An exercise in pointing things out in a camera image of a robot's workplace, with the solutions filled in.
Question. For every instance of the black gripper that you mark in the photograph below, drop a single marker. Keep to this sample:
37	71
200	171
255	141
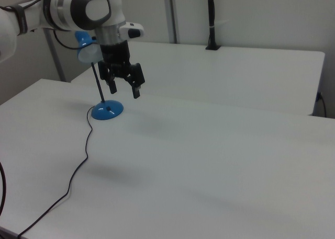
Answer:
115	54

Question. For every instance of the blue gooseneck desk lamp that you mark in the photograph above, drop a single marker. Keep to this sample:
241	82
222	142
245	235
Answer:
107	113

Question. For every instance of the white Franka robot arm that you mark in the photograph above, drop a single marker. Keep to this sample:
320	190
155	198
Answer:
65	3

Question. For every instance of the black clamped stand pole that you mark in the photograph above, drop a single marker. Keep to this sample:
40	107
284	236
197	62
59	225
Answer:
211	14

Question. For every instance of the grey partition post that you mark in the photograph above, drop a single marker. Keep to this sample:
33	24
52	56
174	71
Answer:
171	14

